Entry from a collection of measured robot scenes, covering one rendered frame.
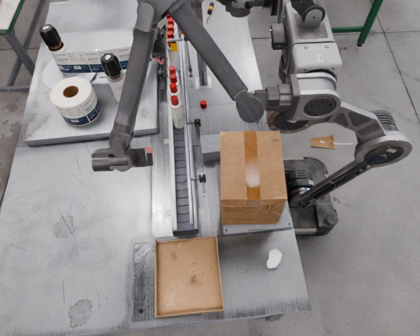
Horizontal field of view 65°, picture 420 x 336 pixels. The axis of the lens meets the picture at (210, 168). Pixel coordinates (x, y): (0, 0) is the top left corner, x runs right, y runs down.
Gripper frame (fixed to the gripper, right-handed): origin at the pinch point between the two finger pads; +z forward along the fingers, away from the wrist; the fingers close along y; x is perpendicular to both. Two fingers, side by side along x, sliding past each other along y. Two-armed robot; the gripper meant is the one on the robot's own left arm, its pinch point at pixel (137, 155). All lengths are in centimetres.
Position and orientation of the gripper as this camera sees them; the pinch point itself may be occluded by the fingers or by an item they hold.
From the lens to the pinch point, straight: 127.1
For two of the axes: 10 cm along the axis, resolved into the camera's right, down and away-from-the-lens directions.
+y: -10.0, 0.6, 0.4
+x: 0.6, 9.8, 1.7
